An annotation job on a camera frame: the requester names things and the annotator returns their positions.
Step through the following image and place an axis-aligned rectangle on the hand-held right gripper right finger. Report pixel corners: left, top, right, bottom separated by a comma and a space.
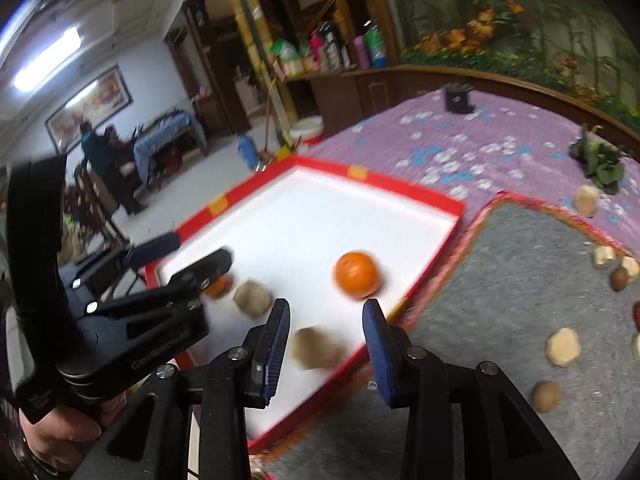
362, 299, 583, 480

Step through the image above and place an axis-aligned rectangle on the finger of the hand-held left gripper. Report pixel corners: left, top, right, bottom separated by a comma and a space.
165, 246, 235, 311
62, 231, 182, 296

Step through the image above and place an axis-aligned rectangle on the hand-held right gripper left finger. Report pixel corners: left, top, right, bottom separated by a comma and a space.
75, 298, 292, 480

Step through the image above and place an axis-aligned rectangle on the small orange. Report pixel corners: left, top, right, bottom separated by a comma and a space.
205, 275, 233, 298

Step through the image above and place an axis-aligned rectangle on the large orange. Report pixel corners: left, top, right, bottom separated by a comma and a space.
334, 251, 383, 301

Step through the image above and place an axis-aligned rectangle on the red box with white inside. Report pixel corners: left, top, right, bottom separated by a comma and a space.
144, 156, 466, 456

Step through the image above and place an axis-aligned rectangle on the person's left hand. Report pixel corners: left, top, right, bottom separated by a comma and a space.
20, 392, 128, 472

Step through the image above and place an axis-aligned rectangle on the table with blue cloth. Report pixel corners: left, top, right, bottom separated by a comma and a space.
132, 112, 207, 191

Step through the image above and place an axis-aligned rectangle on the blue container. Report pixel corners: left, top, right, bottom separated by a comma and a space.
237, 135, 259, 171

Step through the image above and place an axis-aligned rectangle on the grey mat with red border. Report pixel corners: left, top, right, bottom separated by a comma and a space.
250, 191, 640, 480

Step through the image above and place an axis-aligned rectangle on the white bucket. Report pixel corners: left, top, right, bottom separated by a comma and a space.
290, 116, 325, 150

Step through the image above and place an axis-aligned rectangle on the brown walnut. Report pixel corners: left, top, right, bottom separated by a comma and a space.
531, 381, 562, 414

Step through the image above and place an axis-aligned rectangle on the beige round bun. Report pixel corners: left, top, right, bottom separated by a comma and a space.
545, 327, 582, 367

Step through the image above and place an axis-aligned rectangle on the ceiling light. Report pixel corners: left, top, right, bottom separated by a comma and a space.
12, 27, 83, 92

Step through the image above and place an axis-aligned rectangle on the purple floral tablecloth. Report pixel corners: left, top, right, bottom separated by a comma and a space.
295, 87, 640, 261

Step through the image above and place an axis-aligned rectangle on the green packet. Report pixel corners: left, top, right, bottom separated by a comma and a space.
270, 39, 302, 62

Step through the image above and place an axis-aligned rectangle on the small black box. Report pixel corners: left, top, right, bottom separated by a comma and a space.
445, 82, 476, 113

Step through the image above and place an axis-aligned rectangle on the green patterned bottle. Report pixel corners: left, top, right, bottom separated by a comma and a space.
364, 20, 389, 68

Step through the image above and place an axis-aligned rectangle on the green leafy vegetable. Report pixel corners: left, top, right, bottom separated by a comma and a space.
569, 124, 635, 196

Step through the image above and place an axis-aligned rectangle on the framed wall painting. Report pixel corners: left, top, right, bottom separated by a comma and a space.
45, 65, 133, 156

